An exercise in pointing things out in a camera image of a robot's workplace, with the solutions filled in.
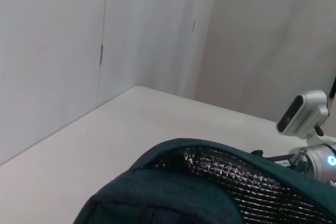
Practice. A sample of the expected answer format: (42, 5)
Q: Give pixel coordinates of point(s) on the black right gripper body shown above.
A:
(278, 160)

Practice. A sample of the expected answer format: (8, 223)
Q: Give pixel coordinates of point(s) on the dark blue insulated lunch bag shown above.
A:
(183, 190)

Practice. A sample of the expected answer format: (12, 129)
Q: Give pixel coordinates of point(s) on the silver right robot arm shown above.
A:
(317, 158)

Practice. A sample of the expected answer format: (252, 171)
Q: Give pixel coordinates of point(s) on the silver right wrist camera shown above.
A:
(302, 113)

